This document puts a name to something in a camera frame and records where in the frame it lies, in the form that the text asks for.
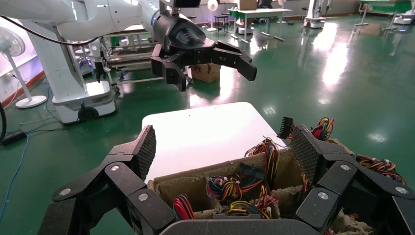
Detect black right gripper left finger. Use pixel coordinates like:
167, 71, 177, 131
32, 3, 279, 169
37, 124, 177, 235

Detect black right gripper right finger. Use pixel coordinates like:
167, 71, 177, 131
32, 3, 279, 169
290, 124, 415, 235

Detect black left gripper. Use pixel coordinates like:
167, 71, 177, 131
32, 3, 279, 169
150, 10, 258, 93

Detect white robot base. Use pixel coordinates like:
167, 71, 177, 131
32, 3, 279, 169
303, 0, 326, 29

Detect black stool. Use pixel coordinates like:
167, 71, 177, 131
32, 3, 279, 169
214, 14, 230, 33

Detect brown pulp cardboard divider tray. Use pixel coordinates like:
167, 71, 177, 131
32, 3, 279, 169
147, 138, 375, 235

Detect table with green cloth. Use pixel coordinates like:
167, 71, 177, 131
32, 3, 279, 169
228, 8, 293, 43

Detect metal trolley rack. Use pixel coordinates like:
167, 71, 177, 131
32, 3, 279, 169
102, 29, 166, 86

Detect small brown cardboard box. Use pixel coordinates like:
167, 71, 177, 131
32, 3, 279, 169
238, 0, 258, 10

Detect black power adapter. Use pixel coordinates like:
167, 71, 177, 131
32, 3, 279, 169
1, 129, 28, 146

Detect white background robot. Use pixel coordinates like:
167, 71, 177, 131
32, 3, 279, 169
19, 19, 118, 125

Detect green topped table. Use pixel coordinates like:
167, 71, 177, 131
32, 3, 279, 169
354, 0, 415, 31

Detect wire bundle top box cell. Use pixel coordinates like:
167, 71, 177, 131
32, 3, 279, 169
277, 117, 335, 142

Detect small white pedestal fan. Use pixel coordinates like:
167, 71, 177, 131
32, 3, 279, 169
206, 0, 220, 32

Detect power supply with red wires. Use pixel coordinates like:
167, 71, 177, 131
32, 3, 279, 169
172, 194, 196, 221

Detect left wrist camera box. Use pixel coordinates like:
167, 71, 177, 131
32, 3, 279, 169
173, 0, 202, 9

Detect blue floor cable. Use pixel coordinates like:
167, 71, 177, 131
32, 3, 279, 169
0, 134, 30, 221

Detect large white pedestal fan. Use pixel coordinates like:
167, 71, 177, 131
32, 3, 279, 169
0, 27, 48, 109

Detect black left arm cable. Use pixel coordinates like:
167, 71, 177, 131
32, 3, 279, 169
0, 14, 101, 46

